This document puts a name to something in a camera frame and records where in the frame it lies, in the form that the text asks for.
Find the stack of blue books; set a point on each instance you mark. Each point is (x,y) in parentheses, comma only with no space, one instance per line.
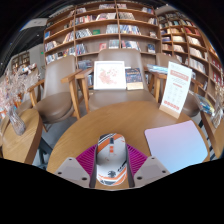
(156,68)

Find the dark covered book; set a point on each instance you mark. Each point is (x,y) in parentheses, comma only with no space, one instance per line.
(134,77)

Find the stack of colourful books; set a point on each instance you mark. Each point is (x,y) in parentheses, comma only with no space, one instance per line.
(205,104)

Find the pale lilac-blue mouse pad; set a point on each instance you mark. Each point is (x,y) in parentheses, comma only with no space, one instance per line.
(176,146)

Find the white framed floral picture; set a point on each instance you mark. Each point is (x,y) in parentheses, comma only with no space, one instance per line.
(109,75)

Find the wide wooden bookshelf with books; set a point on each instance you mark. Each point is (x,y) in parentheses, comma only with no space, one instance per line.
(100,25)

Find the white and orange computer mouse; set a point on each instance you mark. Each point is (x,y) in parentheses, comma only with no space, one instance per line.
(111,156)

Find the brown padded wooden armchair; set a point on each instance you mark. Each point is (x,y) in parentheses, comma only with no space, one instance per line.
(191,103)
(55,100)
(116,98)

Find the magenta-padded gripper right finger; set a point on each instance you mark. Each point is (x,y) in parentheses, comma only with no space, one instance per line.
(138,161)

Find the white sign on wooden base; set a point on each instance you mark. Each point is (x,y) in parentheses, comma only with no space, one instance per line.
(176,86)

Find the round wooden side table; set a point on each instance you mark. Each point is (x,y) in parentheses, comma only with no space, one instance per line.
(216,136)
(18,143)

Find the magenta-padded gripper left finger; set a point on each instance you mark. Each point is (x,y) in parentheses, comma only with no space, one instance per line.
(85,161)

